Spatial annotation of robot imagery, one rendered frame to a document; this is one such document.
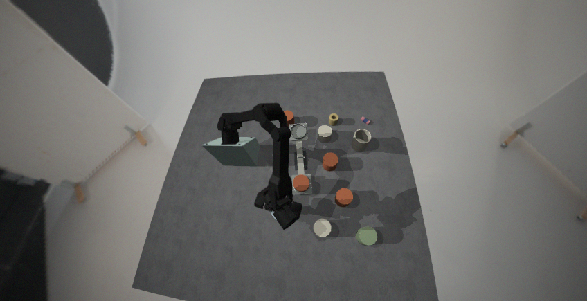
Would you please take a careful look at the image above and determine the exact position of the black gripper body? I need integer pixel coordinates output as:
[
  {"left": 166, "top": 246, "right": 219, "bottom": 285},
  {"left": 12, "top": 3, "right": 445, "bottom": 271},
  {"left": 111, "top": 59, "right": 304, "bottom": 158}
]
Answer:
[{"left": 254, "top": 192, "right": 302, "bottom": 220}]

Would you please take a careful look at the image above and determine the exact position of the green cylinder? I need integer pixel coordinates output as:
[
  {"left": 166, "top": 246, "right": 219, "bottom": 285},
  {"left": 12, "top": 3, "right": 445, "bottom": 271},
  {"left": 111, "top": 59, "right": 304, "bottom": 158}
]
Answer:
[{"left": 356, "top": 226, "right": 377, "bottom": 246}]

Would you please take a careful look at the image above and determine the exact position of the brown cup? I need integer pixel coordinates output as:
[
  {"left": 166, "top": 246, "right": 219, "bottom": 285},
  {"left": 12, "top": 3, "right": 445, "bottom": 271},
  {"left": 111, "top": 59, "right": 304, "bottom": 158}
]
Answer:
[
  {"left": 323, "top": 153, "right": 338, "bottom": 171},
  {"left": 334, "top": 188, "right": 353, "bottom": 207},
  {"left": 284, "top": 111, "right": 295, "bottom": 127},
  {"left": 293, "top": 175, "right": 309, "bottom": 192}
]

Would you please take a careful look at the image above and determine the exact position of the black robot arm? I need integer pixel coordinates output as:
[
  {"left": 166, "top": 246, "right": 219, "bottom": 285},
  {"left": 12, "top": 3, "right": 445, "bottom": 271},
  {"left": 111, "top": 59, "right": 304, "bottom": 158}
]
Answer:
[{"left": 217, "top": 103, "right": 297, "bottom": 230}]

